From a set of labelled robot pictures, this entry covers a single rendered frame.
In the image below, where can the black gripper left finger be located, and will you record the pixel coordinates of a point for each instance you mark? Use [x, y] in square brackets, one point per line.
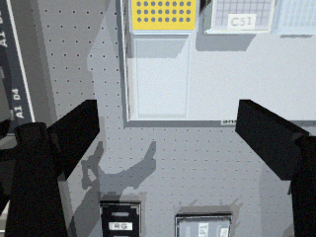
[30, 171]

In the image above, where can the grey perforated base plate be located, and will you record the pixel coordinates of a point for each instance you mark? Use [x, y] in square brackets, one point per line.
[172, 167]

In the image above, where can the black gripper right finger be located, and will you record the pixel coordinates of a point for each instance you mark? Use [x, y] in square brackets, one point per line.
[290, 151]

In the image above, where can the black rectangular nest plate with white rg label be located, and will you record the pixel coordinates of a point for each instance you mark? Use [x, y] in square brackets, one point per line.
[120, 219]

